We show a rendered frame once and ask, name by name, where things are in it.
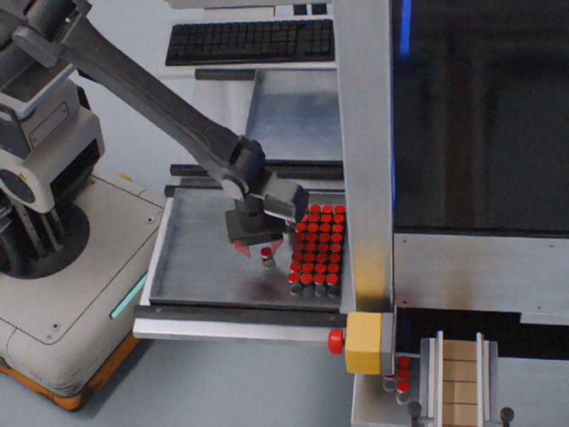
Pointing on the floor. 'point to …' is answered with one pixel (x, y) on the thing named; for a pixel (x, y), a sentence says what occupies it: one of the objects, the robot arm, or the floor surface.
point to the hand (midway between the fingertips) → (261, 251)
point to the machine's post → (367, 146)
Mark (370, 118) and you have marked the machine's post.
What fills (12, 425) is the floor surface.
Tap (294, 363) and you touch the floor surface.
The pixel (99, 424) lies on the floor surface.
